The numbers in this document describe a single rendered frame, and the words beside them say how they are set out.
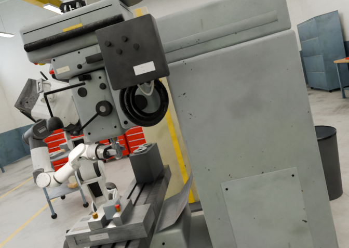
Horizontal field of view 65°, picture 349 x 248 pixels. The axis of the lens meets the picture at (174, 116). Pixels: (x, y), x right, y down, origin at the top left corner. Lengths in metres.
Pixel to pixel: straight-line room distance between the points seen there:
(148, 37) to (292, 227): 0.92
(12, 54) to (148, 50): 11.90
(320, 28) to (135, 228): 7.51
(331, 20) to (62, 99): 7.38
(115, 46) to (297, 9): 10.16
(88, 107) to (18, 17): 11.43
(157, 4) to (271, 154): 9.79
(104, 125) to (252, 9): 0.80
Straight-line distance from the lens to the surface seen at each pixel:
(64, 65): 1.31
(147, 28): 0.94
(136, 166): 1.73
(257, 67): 1.07
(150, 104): 1.19
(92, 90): 1.29
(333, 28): 8.30
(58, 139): 6.89
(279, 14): 1.23
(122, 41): 0.95
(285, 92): 1.10
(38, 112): 1.77
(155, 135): 3.14
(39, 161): 1.69
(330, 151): 2.88
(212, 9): 1.20
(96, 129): 1.31
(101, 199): 2.26
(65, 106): 1.76
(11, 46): 12.76
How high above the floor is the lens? 1.51
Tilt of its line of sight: 8 degrees down
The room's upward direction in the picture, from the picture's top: 16 degrees counter-clockwise
